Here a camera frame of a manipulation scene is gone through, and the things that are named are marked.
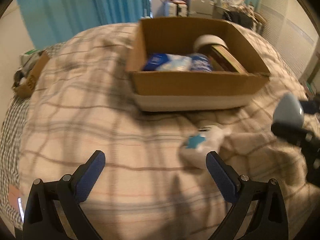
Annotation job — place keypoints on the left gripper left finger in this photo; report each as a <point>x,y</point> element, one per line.
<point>41,219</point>

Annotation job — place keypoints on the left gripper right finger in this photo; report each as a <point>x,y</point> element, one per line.
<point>269,220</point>

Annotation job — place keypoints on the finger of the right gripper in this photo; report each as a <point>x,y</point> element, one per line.
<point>303,138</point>
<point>310,107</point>

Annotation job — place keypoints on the yellow brown product box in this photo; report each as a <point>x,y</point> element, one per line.
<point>223,60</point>

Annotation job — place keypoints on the white hand-shaped figurine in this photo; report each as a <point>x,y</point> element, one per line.
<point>197,146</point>

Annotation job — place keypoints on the clear jar blue label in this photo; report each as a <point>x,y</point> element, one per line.
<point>200,62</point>

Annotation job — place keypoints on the beige tape roll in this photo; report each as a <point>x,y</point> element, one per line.
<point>207,39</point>

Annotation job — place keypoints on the blue tissue pack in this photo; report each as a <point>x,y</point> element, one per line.
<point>167,63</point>

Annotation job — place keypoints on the white louvered wardrobe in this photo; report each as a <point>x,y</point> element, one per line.
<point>290,31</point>

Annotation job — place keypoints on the grey checkered bed sheet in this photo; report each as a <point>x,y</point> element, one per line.
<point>10,142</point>

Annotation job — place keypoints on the black jacket on chair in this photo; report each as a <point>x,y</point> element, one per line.
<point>239,18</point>

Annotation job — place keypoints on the beige plaid blanket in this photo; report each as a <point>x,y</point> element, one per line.
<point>83,103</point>

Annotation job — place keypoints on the large open cardboard box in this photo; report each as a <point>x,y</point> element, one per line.
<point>192,91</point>

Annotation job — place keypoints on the grey mini fridge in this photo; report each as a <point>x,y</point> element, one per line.
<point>200,8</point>

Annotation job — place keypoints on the small cardboard box with items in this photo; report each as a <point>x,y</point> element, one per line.
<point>32,63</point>

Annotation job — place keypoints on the white drawer cabinet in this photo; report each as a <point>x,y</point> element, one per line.
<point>175,9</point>

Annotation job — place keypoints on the teal curtain left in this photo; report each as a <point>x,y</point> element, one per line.
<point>53,21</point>

